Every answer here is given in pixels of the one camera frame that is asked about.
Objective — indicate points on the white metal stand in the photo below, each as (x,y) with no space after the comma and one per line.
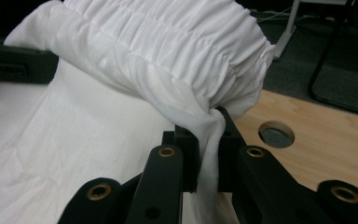
(287,34)

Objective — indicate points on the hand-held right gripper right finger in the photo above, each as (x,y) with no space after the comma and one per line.
(228,161)

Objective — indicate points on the white cloth shorts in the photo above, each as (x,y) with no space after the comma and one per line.
(105,124)

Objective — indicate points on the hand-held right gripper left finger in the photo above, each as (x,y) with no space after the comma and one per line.
(190,161)

